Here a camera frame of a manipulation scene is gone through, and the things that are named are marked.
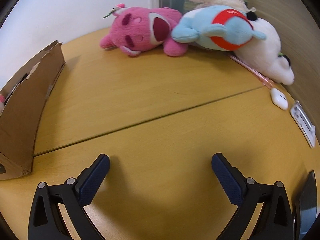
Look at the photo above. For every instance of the black flat object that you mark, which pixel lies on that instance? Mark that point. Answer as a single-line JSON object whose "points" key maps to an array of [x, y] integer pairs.
{"points": [[306, 200]]}

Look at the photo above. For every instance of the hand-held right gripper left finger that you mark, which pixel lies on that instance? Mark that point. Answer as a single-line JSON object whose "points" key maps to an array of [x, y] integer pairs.
{"points": [[92, 182]]}

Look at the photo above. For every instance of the white rectangular gadget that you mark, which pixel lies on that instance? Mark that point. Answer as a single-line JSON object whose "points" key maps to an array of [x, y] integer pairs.
{"points": [[301, 120]]}

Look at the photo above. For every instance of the white plush toy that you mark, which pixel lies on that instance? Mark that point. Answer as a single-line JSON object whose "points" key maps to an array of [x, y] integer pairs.
{"points": [[265, 45]]}

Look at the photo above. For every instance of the pink plush toy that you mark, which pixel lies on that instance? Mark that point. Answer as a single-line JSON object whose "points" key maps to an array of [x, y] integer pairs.
{"points": [[140, 27]]}

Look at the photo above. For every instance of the white earbuds case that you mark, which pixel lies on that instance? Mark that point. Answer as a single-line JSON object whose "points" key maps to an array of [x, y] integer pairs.
{"points": [[278, 98]]}

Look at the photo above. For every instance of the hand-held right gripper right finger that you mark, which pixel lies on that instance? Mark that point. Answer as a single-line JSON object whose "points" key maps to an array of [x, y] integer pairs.
{"points": [[227, 180]]}

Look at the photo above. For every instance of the light blue plush toy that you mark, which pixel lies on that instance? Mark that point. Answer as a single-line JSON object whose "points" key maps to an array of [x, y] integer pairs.
{"points": [[200, 27]]}

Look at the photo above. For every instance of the pink pen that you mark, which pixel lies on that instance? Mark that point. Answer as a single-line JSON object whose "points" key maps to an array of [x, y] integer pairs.
{"points": [[252, 71]]}

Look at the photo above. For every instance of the wooden desktop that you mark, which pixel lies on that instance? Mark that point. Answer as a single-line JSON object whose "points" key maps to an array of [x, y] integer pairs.
{"points": [[160, 85]]}

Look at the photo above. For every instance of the brown cardboard box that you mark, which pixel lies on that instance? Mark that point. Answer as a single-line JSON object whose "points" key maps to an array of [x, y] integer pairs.
{"points": [[25, 110]]}

